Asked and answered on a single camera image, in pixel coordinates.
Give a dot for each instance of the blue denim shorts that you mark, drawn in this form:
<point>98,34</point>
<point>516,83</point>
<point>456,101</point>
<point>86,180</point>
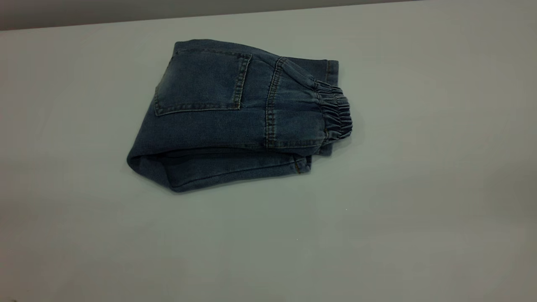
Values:
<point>218,121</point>

